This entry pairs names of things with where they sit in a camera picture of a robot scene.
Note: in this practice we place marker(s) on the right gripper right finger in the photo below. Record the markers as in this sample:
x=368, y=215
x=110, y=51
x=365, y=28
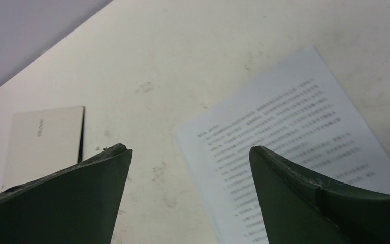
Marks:
x=299, y=205

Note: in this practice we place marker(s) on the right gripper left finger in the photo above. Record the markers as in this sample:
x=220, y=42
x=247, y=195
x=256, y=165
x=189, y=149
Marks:
x=78, y=204

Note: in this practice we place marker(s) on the cream and black file folder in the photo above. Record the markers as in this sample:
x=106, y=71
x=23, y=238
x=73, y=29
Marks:
x=43, y=142

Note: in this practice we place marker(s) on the printed white paper sheet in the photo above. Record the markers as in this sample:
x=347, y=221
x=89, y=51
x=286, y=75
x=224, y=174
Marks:
x=298, y=110

